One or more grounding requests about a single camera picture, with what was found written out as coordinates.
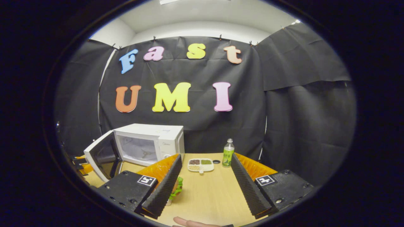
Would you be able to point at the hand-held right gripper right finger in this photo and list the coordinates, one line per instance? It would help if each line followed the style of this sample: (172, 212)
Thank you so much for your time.
(249, 189)

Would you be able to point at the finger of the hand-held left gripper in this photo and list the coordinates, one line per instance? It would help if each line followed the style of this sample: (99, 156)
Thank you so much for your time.
(82, 165)

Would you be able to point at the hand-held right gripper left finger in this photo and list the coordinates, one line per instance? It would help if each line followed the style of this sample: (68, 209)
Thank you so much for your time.
(164, 189)

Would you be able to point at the sandwich with lettuce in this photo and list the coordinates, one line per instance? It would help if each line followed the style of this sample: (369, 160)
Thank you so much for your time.
(178, 189)

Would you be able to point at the white microwave oven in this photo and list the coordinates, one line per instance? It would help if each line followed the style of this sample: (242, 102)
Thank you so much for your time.
(170, 142)

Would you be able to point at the green drink bottle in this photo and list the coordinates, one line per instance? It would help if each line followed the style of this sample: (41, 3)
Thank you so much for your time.
(228, 156)

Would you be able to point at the white divided plate with beans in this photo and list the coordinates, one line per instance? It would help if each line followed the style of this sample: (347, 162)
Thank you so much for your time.
(199, 166)

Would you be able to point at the ceiling light panel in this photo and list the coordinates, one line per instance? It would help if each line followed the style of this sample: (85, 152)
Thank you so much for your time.
(169, 1)

